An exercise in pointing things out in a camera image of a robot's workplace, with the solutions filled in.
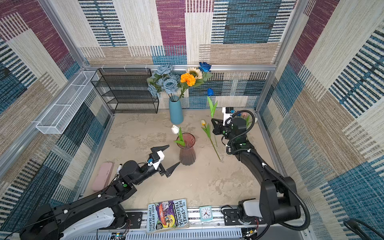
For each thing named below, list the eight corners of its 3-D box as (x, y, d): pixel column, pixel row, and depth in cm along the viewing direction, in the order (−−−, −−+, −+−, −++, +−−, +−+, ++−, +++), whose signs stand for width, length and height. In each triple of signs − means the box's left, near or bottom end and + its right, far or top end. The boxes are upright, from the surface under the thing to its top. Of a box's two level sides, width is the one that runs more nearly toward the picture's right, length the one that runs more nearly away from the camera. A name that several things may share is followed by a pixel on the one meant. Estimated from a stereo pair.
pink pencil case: (92, 190, 84) (89, 189, 82) (103, 163, 95) (101, 161, 93) (105, 190, 84) (103, 189, 82) (115, 163, 95) (113, 161, 93)
